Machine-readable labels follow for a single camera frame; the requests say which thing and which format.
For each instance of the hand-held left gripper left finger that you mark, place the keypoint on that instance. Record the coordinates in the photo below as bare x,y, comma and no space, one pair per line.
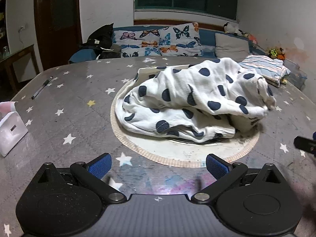
100,167

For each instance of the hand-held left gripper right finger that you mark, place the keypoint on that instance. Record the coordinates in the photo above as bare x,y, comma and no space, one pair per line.
216,167

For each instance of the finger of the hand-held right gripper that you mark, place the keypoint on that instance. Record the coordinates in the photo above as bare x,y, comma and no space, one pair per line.
305,144

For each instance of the white polka-dot garment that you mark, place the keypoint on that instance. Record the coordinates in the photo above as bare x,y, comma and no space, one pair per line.
197,91

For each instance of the round beige mat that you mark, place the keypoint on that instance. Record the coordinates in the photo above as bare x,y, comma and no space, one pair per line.
172,153

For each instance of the grey star-print tablecloth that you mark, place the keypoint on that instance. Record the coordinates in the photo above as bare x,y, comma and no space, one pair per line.
74,118

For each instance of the clear plastic storage box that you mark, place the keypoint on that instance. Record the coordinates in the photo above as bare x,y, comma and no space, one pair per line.
296,75

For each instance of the striped pillow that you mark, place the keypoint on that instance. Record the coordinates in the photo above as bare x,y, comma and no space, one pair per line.
264,65

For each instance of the white tissue box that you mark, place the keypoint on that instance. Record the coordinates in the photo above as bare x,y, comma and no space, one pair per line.
12,133

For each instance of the yellow and brown plush toy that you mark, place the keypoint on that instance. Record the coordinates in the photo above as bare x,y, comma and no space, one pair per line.
276,53

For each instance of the black pen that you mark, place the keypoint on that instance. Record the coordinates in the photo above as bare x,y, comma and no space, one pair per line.
42,88

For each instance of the dark olive garment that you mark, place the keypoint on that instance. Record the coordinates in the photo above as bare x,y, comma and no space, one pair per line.
109,53

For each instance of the orange plush toy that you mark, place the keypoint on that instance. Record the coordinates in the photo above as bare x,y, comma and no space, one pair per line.
251,37

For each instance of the grey pillow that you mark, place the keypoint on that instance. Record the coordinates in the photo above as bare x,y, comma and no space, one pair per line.
230,47

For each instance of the black jacket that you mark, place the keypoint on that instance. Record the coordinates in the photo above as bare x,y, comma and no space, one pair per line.
98,39

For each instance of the blue sofa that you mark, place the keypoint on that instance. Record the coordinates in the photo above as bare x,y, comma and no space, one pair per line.
207,38

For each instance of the butterfly print pillow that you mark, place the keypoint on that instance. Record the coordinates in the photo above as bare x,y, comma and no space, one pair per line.
158,42

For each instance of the black and white plush toy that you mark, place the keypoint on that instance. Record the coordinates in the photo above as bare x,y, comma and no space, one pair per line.
230,27

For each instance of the brown wooden side table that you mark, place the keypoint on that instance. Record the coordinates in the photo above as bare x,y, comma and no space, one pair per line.
18,54

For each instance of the glass jar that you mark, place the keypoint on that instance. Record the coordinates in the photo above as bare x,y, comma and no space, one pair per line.
6,51

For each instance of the brown wooden door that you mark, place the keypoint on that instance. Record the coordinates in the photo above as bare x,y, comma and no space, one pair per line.
59,22

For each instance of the white wall socket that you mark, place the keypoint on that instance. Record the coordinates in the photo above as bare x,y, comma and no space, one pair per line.
23,28

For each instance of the dark wall shelf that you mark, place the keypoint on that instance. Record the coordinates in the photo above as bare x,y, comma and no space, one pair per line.
2,17

